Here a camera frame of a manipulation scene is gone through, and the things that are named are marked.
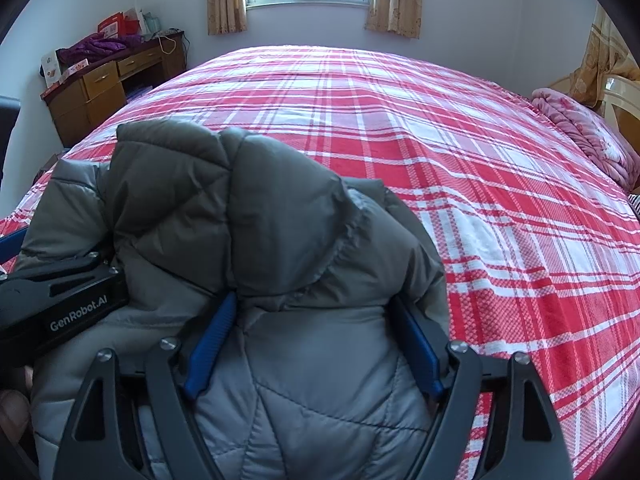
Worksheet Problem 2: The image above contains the white red paper bag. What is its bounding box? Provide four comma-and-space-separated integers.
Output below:
122, 7, 147, 39

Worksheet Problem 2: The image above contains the person's left hand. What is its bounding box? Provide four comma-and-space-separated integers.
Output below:
0, 365, 35, 457

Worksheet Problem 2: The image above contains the bed with red plaid sheet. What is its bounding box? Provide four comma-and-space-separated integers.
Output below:
0, 45, 640, 480

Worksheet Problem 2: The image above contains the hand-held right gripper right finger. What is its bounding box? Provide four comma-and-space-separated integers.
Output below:
390, 294, 576, 480

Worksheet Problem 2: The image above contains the yellow patterned cloth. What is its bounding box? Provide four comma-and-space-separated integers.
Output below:
567, 2, 640, 111

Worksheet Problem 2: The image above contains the grey puffer jacket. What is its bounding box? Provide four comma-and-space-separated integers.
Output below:
15, 119, 451, 480

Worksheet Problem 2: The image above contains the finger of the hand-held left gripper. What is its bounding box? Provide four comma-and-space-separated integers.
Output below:
0, 251, 130, 333

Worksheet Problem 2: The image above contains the wooden desk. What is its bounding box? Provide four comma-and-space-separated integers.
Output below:
40, 30, 189, 149

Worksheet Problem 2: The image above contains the white cable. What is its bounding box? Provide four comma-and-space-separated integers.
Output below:
156, 29, 184, 57

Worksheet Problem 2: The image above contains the pink blanket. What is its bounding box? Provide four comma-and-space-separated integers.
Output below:
530, 87, 640, 194

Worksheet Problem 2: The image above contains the white box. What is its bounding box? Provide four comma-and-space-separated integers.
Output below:
40, 51, 64, 89

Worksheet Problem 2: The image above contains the red box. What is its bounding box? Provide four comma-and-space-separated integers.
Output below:
97, 11, 126, 41

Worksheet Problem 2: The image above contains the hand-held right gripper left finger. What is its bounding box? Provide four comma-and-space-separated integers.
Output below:
52, 290, 239, 480

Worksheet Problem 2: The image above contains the purple cloth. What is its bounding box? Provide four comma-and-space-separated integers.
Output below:
55, 32, 129, 64

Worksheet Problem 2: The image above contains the pink flat box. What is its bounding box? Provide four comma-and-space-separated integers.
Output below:
60, 59, 92, 82

